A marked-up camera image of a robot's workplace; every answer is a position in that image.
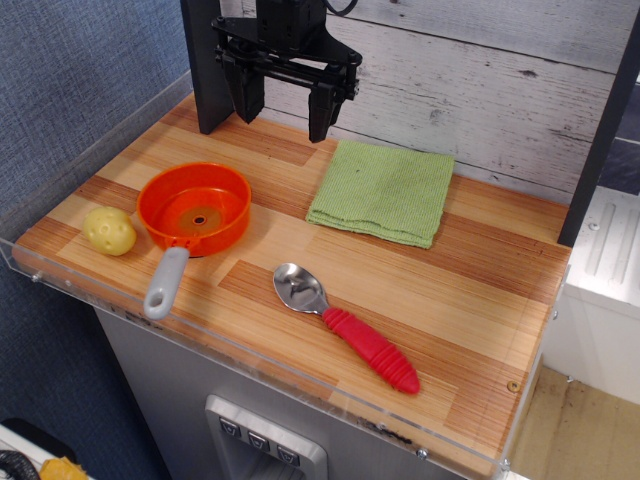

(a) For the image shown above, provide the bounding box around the green folded cloth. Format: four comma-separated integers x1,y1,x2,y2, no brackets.
306,140,455,249

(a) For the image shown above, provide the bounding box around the black right upright post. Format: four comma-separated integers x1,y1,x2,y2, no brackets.
557,13,639,247

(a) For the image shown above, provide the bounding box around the white ribbed toy sink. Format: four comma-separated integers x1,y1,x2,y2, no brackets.
568,187,639,307

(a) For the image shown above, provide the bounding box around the black left upright post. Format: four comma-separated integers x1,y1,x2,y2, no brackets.
180,0,234,134

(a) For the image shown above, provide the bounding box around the grey toy kitchen cabinet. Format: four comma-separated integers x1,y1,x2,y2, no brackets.
98,311,456,479

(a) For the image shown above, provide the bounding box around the black upright post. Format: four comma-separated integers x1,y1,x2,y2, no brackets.
180,0,234,134
557,13,639,247

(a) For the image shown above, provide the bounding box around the clear acrylic table guard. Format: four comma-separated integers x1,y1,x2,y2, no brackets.
15,81,577,478

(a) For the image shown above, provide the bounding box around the silver dispenser button panel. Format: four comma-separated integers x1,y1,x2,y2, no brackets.
205,394,328,479

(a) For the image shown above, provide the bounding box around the orange pan with grey handle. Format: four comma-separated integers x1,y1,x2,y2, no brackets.
137,162,252,320

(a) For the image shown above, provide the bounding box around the yellow object at bottom left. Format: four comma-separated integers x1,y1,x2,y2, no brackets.
39,457,89,480

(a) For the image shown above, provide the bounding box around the yellow toy potato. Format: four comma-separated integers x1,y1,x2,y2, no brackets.
82,206,137,256

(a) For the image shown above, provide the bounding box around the metal spoon with red handle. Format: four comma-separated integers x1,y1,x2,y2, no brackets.
273,263,421,395

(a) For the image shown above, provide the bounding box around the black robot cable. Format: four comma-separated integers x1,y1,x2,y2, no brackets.
321,0,360,17

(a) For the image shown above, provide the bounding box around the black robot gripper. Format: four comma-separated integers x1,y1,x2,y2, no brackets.
212,1,362,143

